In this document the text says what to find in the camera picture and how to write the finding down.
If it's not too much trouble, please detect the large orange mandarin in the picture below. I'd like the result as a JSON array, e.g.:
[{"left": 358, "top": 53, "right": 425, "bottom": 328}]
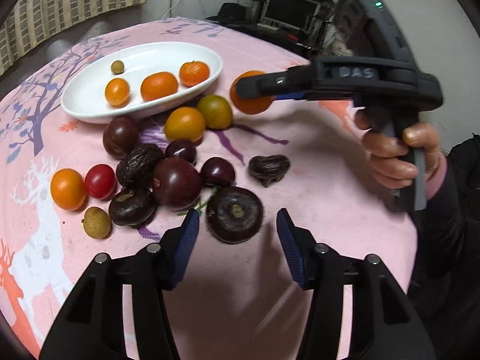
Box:
[{"left": 229, "top": 70, "right": 275, "bottom": 115}]

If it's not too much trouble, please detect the dark water caltrop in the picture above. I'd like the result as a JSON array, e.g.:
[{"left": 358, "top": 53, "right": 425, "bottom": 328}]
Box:
[{"left": 248, "top": 154, "right": 290, "bottom": 188}]

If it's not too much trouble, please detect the green-yellow tomato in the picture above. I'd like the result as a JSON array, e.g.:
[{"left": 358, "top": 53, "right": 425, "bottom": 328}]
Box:
[{"left": 197, "top": 94, "right": 233, "bottom": 130}]

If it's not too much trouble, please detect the tan longan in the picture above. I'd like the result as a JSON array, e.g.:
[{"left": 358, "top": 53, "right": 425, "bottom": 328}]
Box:
[{"left": 81, "top": 206, "right": 112, "bottom": 239}]

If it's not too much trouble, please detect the yellow-orange tomato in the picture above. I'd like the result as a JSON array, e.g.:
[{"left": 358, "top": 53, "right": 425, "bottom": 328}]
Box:
[{"left": 163, "top": 106, "right": 206, "bottom": 142}]

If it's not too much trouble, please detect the small dark cherry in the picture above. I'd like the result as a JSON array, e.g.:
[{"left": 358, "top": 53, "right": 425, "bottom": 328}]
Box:
[{"left": 164, "top": 138, "right": 197, "bottom": 165}]

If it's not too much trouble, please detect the red cherry tomato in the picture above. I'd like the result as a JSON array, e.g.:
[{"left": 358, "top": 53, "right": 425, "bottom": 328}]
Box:
[{"left": 85, "top": 164, "right": 116, "bottom": 200}]

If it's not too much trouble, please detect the large dark plum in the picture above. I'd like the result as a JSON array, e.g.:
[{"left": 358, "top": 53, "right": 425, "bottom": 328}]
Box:
[{"left": 154, "top": 158, "right": 203, "bottom": 211}]

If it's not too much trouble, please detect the wrinkled dark passion fruit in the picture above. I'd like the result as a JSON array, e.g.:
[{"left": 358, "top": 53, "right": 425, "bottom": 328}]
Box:
[{"left": 115, "top": 144, "right": 164, "bottom": 189}]

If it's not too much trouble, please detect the dark purple plum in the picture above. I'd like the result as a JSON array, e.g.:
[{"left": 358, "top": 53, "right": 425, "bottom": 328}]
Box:
[{"left": 103, "top": 116, "right": 140, "bottom": 159}]

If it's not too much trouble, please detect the right hand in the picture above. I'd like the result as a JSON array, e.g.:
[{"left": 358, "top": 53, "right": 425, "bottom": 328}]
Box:
[{"left": 355, "top": 110, "right": 447, "bottom": 197}]

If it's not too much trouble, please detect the black equipment rack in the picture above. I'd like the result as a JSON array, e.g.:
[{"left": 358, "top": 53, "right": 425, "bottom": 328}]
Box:
[{"left": 232, "top": 0, "right": 336, "bottom": 58}]

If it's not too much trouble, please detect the computer monitor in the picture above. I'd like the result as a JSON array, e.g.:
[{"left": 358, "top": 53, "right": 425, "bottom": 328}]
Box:
[{"left": 259, "top": 0, "right": 321, "bottom": 31}]

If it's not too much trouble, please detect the black hat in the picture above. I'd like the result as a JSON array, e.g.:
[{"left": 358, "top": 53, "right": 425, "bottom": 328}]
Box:
[{"left": 206, "top": 2, "right": 247, "bottom": 24}]

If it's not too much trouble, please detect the orange mandarin with stem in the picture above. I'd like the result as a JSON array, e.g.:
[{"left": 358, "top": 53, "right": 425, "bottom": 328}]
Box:
[{"left": 179, "top": 61, "right": 210, "bottom": 87}]

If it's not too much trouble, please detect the pink printed tablecloth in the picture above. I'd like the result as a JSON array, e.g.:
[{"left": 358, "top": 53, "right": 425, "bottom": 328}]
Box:
[{"left": 1, "top": 18, "right": 417, "bottom": 359}]

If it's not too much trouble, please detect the small orange tomato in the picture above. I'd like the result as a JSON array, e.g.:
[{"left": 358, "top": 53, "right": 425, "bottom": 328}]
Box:
[{"left": 104, "top": 78, "right": 130, "bottom": 107}]

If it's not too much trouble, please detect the small green longan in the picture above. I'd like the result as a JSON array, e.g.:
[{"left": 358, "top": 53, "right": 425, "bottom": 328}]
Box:
[{"left": 111, "top": 60, "right": 125, "bottom": 75}]

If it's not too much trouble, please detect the white oval plate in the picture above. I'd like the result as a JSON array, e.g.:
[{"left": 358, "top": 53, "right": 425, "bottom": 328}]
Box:
[{"left": 61, "top": 41, "right": 223, "bottom": 125}]

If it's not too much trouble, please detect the striped beige curtain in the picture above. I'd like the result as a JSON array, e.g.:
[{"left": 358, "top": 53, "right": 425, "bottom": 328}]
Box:
[{"left": 1, "top": 0, "right": 146, "bottom": 73}]

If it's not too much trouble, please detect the white power cable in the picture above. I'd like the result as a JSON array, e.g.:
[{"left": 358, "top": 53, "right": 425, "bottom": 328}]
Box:
[{"left": 160, "top": 0, "right": 189, "bottom": 21}]

